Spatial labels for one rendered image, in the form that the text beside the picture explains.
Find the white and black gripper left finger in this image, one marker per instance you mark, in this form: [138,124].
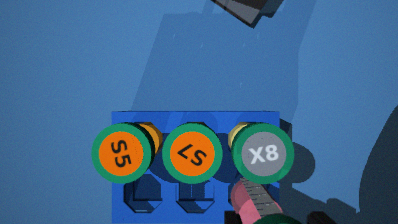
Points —
[230,217]

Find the blue tube rack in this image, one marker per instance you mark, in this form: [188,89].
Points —
[212,195]

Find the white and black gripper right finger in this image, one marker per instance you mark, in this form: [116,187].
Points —
[319,217]

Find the blue bench mat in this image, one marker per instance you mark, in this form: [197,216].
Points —
[330,67]

